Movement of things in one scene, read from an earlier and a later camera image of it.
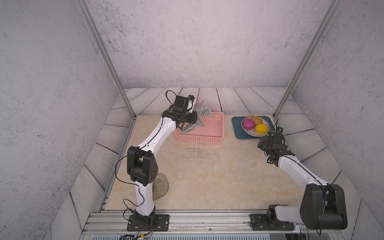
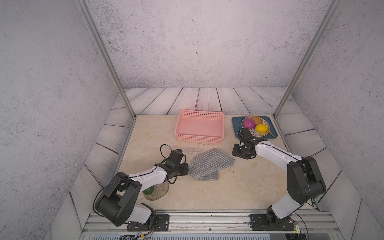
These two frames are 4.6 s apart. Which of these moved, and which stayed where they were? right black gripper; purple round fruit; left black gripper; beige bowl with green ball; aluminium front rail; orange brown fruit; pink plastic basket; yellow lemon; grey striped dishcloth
Moved: left black gripper; right black gripper; grey striped dishcloth
Stayed: orange brown fruit; beige bowl with green ball; yellow lemon; purple round fruit; pink plastic basket; aluminium front rail
